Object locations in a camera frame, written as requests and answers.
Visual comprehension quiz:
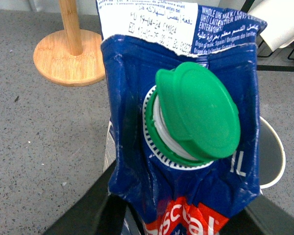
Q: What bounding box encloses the wooden mug tree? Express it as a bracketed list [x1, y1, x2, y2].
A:
[33, 0, 105, 87]

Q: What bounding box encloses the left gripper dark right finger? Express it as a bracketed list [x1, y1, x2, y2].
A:
[218, 190, 294, 235]

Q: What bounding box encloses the blue Pascual milk carton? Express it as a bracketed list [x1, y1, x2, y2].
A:
[96, 0, 267, 235]

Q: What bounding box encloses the cream ribbed hanging mug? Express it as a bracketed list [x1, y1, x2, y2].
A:
[248, 0, 294, 51]

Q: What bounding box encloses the black wire mug rack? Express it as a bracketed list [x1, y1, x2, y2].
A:
[241, 0, 294, 71]

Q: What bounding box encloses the cream mug blue inside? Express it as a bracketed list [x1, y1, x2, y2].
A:
[259, 117, 286, 189]

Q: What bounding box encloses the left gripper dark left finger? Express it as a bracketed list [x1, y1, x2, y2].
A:
[44, 162, 126, 235]

